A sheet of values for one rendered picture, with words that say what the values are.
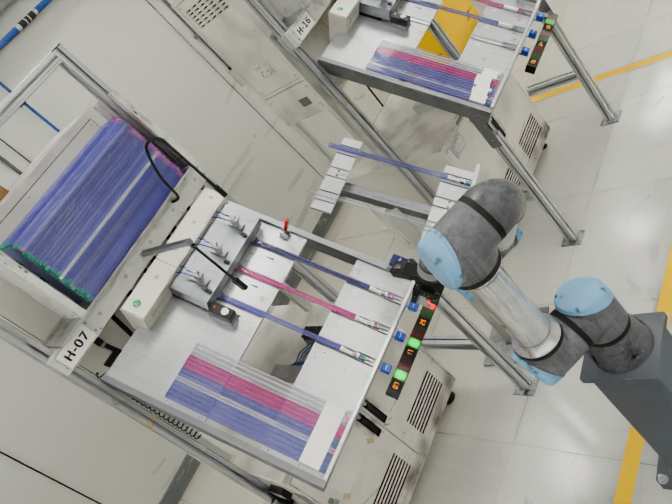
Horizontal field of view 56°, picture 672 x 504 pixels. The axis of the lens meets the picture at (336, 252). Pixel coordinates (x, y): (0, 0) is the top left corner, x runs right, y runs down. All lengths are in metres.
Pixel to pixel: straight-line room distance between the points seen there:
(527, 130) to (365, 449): 1.75
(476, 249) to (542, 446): 1.26
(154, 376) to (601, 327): 1.21
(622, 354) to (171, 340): 1.23
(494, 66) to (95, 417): 2.54
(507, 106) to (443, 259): 2.01
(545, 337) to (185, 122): 2.87
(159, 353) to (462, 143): 1.56
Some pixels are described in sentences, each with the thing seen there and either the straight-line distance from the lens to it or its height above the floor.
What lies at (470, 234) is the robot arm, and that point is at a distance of 1.19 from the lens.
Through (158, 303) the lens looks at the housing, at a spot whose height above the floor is 1.23.
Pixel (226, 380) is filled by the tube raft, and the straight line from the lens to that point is 1.87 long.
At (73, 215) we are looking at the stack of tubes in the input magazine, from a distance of 1.92.
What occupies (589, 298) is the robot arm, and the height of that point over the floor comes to 0.78.
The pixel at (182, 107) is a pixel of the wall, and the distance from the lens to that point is 3.91.
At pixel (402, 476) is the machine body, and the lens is 2.43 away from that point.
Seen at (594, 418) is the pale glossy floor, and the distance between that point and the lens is 2.31.
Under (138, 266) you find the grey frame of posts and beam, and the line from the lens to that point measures 2.00.
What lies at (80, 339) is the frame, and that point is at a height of 1.35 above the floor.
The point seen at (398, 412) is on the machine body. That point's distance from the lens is 2.38.
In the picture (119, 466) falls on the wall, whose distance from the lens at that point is 3.62.
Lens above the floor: 1.84
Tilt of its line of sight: 27 degrees down
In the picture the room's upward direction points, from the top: 47 degrees counter-clockwise
